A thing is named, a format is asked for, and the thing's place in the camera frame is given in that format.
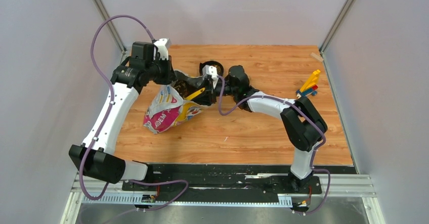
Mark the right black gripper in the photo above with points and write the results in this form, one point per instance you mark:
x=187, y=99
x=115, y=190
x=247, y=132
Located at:
x=209, y=93

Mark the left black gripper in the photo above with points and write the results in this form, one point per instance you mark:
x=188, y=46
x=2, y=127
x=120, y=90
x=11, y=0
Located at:
x=170, y=72

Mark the yellow plastic scoop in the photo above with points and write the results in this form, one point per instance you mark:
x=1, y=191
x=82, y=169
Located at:
x=194, y=94

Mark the pet food bag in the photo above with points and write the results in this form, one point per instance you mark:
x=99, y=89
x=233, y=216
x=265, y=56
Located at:
x=169, y=108

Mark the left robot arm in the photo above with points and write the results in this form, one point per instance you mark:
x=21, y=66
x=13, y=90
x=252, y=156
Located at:
x=149, y=61

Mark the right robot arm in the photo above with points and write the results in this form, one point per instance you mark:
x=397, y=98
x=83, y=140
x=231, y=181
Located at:
x=304, y=125

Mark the black bowl left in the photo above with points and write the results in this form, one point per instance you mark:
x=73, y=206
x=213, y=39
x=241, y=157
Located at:
x=219, y=67

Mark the colourful toy block figure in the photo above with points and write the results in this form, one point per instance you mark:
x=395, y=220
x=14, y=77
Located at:
x=310, y=87

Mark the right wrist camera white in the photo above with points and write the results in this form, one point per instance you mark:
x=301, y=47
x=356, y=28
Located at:
x=211, y=72

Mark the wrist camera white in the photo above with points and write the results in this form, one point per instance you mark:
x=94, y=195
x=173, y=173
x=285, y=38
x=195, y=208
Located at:
x=163, y=44
x=211, y=72

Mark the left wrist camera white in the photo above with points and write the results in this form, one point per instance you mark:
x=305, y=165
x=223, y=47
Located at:
x=163, y=44

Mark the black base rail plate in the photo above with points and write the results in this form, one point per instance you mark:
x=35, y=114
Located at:
x=224, y=183

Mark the left aluminium frame post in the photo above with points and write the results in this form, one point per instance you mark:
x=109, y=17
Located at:
x=110, y=26

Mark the aluminium frame post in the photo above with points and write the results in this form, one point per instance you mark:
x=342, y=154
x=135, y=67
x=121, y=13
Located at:
x=336, y=25
x=110, y=26

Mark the right aluminium frame post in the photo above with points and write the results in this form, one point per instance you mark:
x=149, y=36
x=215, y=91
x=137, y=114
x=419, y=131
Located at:
x=336, y=25

